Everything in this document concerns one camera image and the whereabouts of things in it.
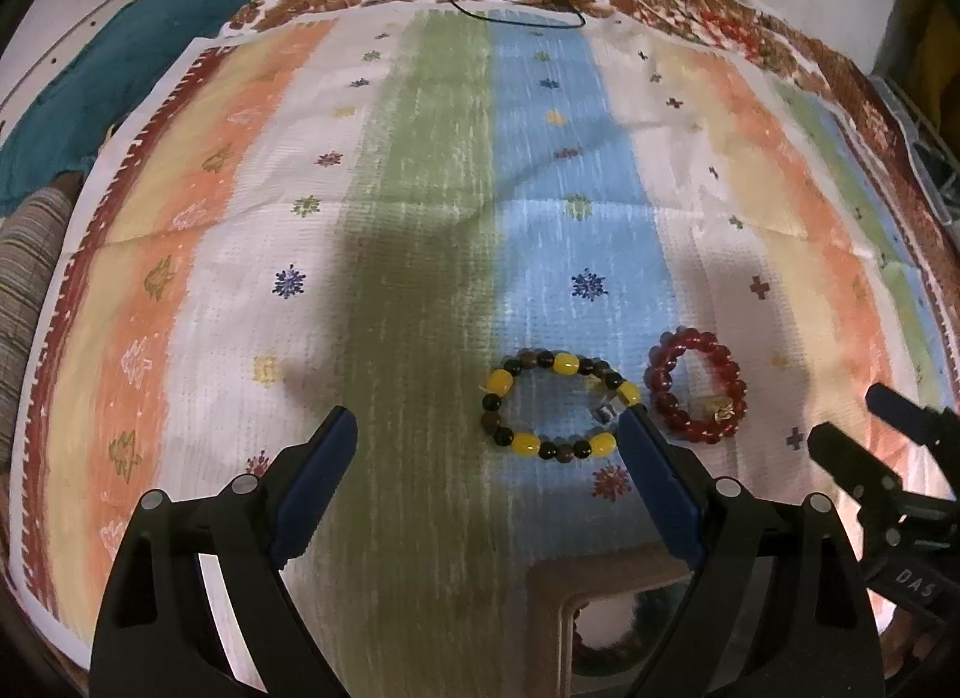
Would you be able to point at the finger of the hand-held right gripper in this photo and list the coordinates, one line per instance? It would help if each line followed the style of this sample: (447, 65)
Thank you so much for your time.
(904, 406)
(847, 458)

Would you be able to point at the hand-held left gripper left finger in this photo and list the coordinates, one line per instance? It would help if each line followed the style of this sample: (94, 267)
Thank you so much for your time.
(311, 488)

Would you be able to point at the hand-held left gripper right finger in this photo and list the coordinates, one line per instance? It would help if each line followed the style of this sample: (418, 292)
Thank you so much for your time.
(664, 492)

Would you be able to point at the plastic storage crate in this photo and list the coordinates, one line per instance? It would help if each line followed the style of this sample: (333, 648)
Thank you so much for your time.
(930, 143)

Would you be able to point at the striped colourful mat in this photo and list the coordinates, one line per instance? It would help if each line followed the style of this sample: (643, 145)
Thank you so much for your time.
(420, 181)

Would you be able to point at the grey striped bolster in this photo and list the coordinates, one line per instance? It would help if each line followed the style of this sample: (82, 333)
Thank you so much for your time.
(30, 278)

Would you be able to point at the yellow hanging cloth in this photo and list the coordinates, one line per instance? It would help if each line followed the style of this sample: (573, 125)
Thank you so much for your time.
(941, 31)

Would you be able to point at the teal cloth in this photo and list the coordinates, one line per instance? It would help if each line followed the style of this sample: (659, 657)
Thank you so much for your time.
(112, 68)

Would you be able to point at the white bed headboard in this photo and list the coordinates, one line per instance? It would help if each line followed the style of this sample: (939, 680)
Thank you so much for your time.
(75, 16)

